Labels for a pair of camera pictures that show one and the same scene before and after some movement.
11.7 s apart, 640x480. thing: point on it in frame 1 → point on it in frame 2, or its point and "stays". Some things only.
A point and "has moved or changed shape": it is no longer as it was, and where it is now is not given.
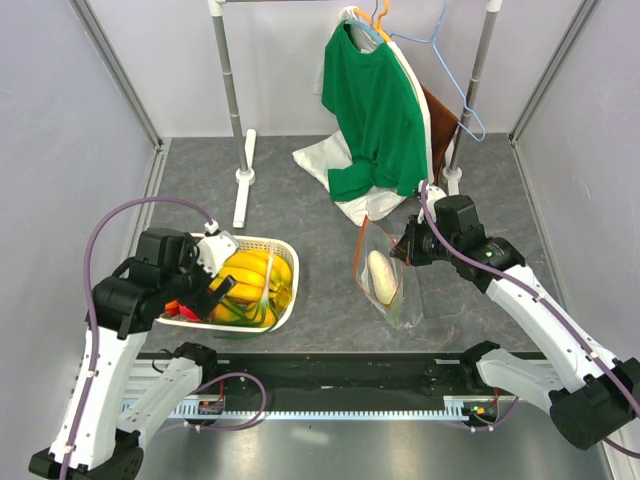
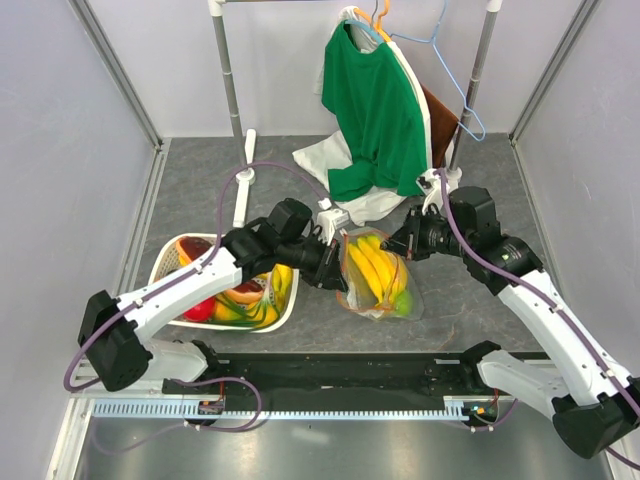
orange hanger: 377,24 stays
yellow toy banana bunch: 262,288 → 382,272
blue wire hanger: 438,50 stays
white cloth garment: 322,155 stays
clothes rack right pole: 480,64 stays
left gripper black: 201,300 → 328,273
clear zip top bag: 380,273 has moved or changed shape
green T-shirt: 371,96 stays
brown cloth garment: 443,124 stays
